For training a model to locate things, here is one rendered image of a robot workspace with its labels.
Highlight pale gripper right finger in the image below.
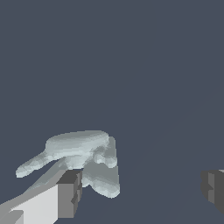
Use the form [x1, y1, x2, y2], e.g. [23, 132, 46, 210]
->
[200, 169, 224, 216]

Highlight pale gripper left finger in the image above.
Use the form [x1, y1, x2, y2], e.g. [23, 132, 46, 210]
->
[0, 159, 84, 224]

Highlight pale grey lumpy object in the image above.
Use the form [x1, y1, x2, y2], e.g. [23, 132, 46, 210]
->
[15, 129, 121, 200]

